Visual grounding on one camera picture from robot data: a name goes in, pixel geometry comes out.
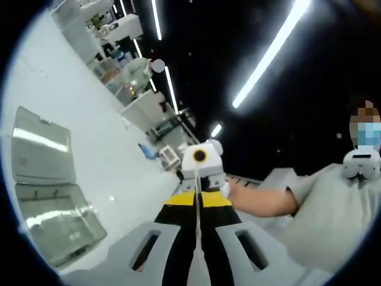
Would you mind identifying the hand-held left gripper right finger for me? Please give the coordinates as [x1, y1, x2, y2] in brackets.
[199, 190, 332, 286]

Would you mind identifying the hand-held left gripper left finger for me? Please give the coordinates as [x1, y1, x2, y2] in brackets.
[64, 190, 199, 286]

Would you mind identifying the clear plastic compartment box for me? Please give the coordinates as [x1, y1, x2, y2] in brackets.
[11, 105, 108, 268]

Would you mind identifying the white open cube shelf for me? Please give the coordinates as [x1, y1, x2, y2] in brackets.
[159, 145, 182, 170]

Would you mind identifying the blue cloth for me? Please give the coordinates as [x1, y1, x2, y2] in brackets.
[138, 142, 158, 158]

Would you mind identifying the white chest-worn device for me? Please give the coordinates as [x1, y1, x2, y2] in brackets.
[342, 148, 381, 180]

